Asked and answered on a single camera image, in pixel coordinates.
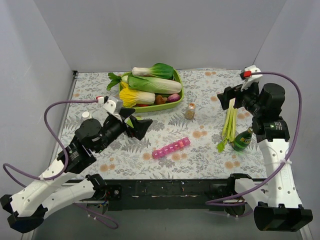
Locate clear pill bottle yellow capsules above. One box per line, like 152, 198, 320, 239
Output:
184, 103, 196, 120

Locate pink weekly pill organizer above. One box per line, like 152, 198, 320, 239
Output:
151, 137, 191, 160

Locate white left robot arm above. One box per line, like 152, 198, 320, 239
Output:
0, 108, 153, 234

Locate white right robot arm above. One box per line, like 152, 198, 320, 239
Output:
217, 83, 313, 232

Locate round green cabbage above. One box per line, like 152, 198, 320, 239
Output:
126, 116, 141, 128

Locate lime green plastic basket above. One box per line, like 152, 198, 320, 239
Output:
119, 70, 184, 113

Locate yellow napa cabbage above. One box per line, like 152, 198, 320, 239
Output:
119, 82, 156, 108

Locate small white blue pill bottle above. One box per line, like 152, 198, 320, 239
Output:
81, 111, 92, 121

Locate brown shiitake mushroom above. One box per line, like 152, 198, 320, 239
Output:
154, 95, 167, 105

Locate white radish with leaves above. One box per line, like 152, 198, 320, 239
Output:
106, 72, 129, 91

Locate celery stalk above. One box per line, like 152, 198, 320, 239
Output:
216, 98, 238, 153

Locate green napa cabbage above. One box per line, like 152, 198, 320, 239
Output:
127, 75, 182, 94

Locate green glass bottle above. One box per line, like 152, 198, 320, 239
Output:
232, 127, 253, 152

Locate purple red onion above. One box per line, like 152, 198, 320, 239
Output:
166, 93, 181, 103

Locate floral patterned tablecloth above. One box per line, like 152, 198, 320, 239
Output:
77, 69, 266, 180

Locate green bok choy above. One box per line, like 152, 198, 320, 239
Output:
131, 63, 175, 80

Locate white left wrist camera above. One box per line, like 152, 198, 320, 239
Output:
96, 96, 123, 121

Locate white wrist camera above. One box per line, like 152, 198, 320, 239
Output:
240, 65, 263, 92
96, 96, 123, 121

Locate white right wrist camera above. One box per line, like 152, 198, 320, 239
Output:
240, 65, 263, 92

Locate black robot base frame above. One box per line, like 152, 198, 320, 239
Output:
86, 178, 236, 211

